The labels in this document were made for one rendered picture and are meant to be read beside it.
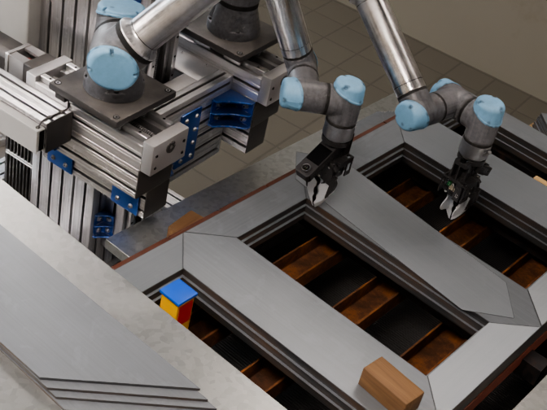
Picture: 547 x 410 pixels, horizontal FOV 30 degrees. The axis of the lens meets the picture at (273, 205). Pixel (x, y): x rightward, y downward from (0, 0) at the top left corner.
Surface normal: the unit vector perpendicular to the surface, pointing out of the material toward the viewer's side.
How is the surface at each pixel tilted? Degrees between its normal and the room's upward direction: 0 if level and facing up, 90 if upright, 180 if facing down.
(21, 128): 90
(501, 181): 0
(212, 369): 0
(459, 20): 90
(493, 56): 90
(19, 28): 90
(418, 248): 0
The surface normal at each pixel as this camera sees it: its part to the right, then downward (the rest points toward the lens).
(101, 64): -0.07, 0.68
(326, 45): 0.18, -0.78
